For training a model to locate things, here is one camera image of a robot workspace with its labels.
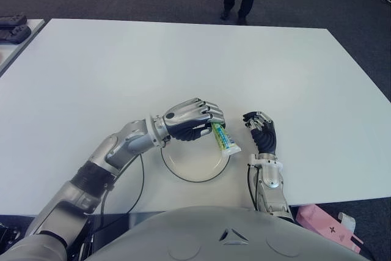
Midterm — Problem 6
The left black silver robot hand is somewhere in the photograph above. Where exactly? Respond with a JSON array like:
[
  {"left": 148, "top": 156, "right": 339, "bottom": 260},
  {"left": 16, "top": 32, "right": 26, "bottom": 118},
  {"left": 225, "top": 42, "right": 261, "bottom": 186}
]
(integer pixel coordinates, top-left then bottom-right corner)
[{"left": 160, "top": 98, "right": 227, "bottom": 142}]

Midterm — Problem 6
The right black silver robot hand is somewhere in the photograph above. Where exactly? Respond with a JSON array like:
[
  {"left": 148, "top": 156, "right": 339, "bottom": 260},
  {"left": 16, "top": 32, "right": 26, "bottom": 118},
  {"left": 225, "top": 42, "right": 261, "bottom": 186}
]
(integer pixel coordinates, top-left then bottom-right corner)
[{"left": 242, "top": 110, "right": 277, "bottom": 155}]

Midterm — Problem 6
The green toothpaste tube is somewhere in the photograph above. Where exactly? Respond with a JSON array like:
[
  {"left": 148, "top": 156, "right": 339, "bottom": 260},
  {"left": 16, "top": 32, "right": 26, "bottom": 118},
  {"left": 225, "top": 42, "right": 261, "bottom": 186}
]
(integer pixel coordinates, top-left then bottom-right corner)
[{"left": 210, "top": 122, "right": 242, "bottom": 155}]

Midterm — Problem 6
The white plate with black rim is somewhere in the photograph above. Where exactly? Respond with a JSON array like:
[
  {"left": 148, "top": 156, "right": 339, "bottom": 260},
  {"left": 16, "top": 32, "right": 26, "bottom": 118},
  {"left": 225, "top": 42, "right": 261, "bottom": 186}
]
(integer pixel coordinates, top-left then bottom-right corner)
[{"left": 160, "top": 126, "right": 232, "bottom": 183}]

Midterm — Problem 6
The pink cardboard box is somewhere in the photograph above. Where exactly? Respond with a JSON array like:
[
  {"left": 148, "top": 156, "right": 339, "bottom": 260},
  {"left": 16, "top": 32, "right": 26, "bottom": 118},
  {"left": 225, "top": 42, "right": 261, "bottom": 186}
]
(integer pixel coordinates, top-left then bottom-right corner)
[{"left": 296, "top": 204, "right": 365, "bottom": 254}]

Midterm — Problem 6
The grey robot torso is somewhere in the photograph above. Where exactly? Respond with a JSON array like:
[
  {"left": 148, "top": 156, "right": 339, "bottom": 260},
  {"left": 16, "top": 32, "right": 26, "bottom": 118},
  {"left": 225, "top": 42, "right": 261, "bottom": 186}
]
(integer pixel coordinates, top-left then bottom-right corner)
[{"left": 88, "top": 205, "right": 365, "bottom": 261}]

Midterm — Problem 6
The white paper tag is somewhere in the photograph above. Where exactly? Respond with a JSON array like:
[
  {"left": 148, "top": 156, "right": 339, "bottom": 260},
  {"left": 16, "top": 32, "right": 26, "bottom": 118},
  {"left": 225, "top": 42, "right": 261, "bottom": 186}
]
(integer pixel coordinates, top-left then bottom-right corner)
[{"left": 338, "top": 211, "right": 357, "bottom": 233}]

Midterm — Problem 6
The white side table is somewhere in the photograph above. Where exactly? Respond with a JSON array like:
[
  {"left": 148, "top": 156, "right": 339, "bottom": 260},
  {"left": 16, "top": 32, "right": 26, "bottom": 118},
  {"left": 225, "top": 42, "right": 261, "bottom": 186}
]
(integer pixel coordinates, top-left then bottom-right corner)
[{"left": 0, "top": 18, "right": 46, "bottom": 77}]

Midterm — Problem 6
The black game controller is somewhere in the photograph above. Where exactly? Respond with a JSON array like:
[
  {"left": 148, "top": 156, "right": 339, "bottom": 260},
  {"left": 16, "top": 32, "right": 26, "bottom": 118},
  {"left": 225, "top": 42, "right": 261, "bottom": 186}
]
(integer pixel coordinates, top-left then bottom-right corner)
[
  {"left": 0, "top": 13, "right": 27, "bottom": 28},
  {"left": 0, "top": 24, "right": 32, "bottom": 45}
]

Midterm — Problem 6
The black equipment on floor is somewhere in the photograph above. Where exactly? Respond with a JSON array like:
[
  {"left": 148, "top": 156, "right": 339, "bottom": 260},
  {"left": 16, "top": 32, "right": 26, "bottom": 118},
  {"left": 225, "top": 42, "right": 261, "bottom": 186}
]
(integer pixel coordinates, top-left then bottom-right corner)
[{"left": 0, "top": 219, "right": 22, "bottom": 245}]

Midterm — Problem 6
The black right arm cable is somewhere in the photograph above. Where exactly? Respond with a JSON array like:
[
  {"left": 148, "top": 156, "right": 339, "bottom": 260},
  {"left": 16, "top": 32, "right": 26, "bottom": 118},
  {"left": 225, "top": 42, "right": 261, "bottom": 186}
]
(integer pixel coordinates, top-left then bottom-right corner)
[{"left": 247, "top": 163, "right": 261, "bottom": 211}]

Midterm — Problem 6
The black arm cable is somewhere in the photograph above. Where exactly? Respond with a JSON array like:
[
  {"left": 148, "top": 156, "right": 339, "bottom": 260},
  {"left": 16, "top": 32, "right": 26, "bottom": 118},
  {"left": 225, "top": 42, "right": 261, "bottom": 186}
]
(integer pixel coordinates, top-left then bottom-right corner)
[
  {"left": 99, "top": 153, "right": 145, "bottom": 231},
  {"left": 247, "top": 163, "right": 261, "bottom": 211}
]

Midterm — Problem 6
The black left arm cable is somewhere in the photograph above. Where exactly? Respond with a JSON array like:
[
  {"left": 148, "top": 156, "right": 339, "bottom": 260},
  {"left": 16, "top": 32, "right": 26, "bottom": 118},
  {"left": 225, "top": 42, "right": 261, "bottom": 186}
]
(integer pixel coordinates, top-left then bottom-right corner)
[{"left": 99, "top": 153, "right": 145, "bottom": 231}]

